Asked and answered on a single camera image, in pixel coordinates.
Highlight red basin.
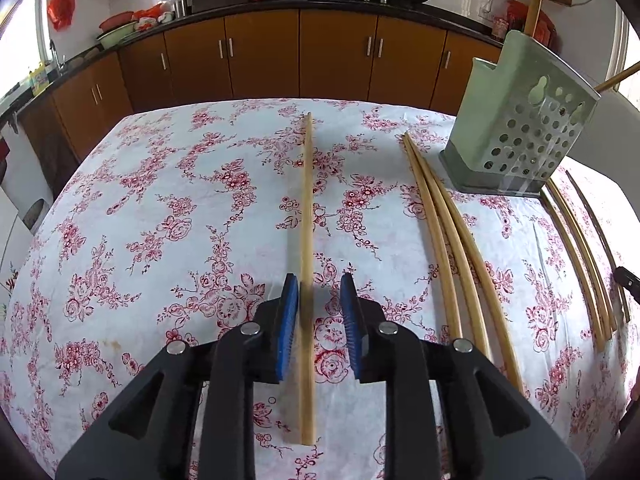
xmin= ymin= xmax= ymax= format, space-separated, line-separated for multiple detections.
xmin=99 ymin=10 xmax=135 ymax=31

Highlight hanging red plastic bag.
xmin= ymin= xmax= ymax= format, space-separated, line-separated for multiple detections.
xmin=47 ymin=0 xmax=78 ymax=32

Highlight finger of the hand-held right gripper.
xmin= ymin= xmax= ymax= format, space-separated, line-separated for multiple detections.
xmin=614 ymin=266 xmax=640 ymax=306

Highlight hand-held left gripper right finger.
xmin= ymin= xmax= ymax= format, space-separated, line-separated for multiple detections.
xmin=340 ymin=272 xmax=586 ymax=480

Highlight dark red thermos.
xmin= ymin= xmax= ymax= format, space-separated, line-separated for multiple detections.
xmin=537 ymin=12 xmax=556 ymax=45

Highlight green perforated utensil holder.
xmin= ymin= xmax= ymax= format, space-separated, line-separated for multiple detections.
xmin=439 ymin=29 xmax=601 ymax=196

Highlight large red plastic bag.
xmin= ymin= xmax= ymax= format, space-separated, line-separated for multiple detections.
xmin=505 ymin=0 xmax=538 ymax=28

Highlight window beside thermoses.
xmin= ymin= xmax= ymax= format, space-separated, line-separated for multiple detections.
xmin=615 ymin=0 xmax=640 ymax=96

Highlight black kitchen countertop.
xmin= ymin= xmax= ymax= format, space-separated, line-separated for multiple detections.
xmin=0 ymin=0 xmax=506 ymax=116

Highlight window beside sink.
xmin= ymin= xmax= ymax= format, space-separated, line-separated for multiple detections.
xmin=0 ymin=0 xmax=51 ymax=101

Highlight white appliance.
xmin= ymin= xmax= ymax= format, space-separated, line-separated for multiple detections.
xmin=0 ymin=120 xmax=55 ymax=281

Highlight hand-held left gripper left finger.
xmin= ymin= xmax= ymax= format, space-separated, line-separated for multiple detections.
xmin=55 ymin=272 xmax=301 ymax=480

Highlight green basin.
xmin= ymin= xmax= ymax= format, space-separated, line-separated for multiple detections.
xmin=96 ymin=22 xmax=138 ymax=50

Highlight floral red white tablecloth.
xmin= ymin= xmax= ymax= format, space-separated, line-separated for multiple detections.
xmin=0 ymin=97 xmax=640 ymax=480

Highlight orange plastic bag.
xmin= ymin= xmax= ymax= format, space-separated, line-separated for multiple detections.
xmin=132 ymin=4 xmax=173 ymax=23

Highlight wooden base cabinets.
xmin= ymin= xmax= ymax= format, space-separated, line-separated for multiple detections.
xmin=20 ymin=7 xmax=503 ymax=161

